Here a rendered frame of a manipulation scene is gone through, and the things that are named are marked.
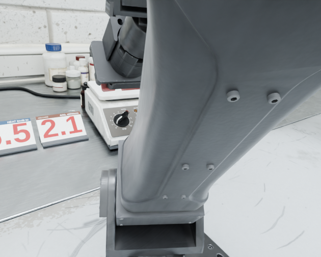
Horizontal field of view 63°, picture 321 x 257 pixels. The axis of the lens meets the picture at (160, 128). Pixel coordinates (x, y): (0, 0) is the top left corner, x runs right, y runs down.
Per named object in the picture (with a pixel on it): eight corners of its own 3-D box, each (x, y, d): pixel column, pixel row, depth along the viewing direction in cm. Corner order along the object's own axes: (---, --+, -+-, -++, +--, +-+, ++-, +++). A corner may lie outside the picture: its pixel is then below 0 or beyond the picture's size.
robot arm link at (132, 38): (117, 13, 35) (133, -28, 29) (157, 24, 37) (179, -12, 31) (116, 58, 33) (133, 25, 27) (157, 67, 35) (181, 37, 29)
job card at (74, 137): (88, 139, 55) (88, 121, 53) (43, 148, 50) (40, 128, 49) (80, 127, 60) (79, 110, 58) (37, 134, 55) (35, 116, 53)
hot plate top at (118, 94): (152, 96, 59) (152, 92, 59) (100, 100, 54) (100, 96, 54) (132, 81, 69) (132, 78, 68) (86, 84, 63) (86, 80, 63)
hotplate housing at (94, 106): (166, 142, 57) (170, 107, 54) (108, 152, 51) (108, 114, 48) (129, 106, 74) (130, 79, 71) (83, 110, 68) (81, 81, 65)
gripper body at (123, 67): (87, 47, 39) (97, 15, 32) (150, 48, 43) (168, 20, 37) (95, 87, 38) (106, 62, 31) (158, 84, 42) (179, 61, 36)
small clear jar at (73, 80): (82, 88, 85) (82, 73, 83) (68, 90, 83) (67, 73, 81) (79, 84, 89) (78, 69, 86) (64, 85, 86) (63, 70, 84)
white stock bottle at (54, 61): (40, 83, 86) (35, 43, 80) (58, 79, 92) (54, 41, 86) (55, 88, 83) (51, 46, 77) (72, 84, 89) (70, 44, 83)
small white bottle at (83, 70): (76, 84, 89) (75, 58, 85) (83, 82, 91) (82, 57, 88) (83, 86, 87) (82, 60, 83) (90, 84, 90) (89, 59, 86)
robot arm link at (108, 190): (101, 160, 24) (95, 203, 19) (195, 161, 25) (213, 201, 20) (102, 213, 26) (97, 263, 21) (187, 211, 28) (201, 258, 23)
